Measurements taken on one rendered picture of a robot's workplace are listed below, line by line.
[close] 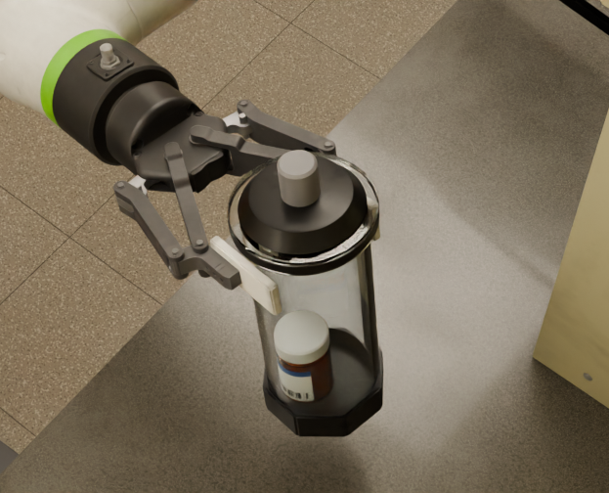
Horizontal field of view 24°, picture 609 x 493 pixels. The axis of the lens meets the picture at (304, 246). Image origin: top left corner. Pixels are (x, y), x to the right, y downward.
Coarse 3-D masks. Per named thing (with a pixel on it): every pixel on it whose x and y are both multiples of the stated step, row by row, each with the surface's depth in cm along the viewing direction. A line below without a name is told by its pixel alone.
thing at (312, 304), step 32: (256, 256) 98; (288, 256) 98; (320, 256) 98; (288, 288) 101; (320, 288) 101; (352, 288) 103; (288, 320) 104; (320, 320) 103; (352, 320) 105; (288, 352) 107; (320, 352) 106; (352, 352) 108; (288, 384) 111; (320, 384) 110; (352, 384) 111
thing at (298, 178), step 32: (288, 160) 98; (320, 160) 102; (256, 192) 100; (288, 192) 98; (320, 192) 99; (352, 192) 99; (256, 224) 99; (288, 224) 98; (320, 224) 98; (352, 224) 99
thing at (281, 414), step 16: (368, 240) 99; (352, 256) 99; (288, 272) 98; (304, 272) 98; (272, 400) 115; (368, 400) 113; (288, 416) 114; (304, 416) 113; (320, 416) 113; (336, 416) 113; (352, 416) 113; (368, 416) 115; (304, 432) 114; (320, 432) 114; (336, 432) 114
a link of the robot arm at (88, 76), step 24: (96, 48) 115; (120, 48) 116; (72, 72) 115; (96, 72) 113; (120, 72) 113; (144, 72) 114; (168, 72) 116; (72, 96) 114; (96, 96) 113; (120, 96) 113; (72, 120) 115; (96, 120) 113; (96, 144) 114
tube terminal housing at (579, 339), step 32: (608, 128) 99; (608, 160) 102; (608, 192) 104; (576, 224) 110; (608, 224) 107; (576, 256) 113; (608, 256) 110; (576, 288) 117; (608, 288) 113; (544, 320) 124; (576, 320) 120; (608, 320) 117; (544, 352) 128; (576, 352) 124; (608, 352) 121; (576, 384) 128; (608, 384) 125
